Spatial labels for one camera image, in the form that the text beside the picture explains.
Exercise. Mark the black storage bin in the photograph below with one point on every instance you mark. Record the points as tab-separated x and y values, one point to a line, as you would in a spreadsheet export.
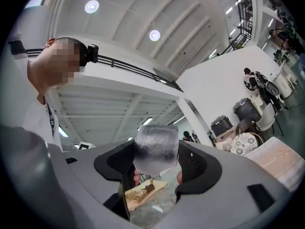
221	125
246	110

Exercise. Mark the translucent textured small item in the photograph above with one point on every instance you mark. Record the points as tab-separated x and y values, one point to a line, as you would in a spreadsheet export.
156	149

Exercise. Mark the floral round cushion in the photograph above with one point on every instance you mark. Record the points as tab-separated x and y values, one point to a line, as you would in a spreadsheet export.
244	144

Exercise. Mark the pale striped mattress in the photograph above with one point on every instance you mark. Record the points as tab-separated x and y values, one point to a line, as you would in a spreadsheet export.
278	162

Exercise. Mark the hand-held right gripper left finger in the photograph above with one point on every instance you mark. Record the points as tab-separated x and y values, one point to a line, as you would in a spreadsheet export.
83	173

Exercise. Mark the black head-mounted camera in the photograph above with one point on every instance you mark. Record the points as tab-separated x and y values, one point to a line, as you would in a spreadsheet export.
93	53

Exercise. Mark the wooden board with small parts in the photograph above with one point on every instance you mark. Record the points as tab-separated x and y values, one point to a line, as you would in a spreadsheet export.
143	193

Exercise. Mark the black balcony railing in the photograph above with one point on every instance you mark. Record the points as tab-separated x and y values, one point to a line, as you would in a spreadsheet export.
133	67

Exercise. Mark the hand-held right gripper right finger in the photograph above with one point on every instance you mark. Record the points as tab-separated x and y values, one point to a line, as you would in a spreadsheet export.
226	175

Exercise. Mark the white plastic chair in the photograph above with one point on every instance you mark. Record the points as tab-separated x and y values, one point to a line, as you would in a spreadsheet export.
268	119

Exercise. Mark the round ceiling lamp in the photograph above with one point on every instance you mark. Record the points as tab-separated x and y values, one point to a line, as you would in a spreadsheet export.
91	6
154	35

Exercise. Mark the cardboard box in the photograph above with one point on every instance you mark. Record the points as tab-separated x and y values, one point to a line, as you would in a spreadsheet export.
227	134

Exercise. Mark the white standing appliance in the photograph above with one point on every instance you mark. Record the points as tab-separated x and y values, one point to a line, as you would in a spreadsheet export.
282	82

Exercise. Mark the black metal stair railing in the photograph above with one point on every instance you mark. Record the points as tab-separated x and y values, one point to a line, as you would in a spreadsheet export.
244	15

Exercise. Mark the brown wicker chair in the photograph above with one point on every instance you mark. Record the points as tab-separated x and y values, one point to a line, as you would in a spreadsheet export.
245	125

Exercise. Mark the person's white shirt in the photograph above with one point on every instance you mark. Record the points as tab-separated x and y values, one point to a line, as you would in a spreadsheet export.
21	104

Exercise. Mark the person's head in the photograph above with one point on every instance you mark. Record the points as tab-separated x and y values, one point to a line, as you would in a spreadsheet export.
53	65

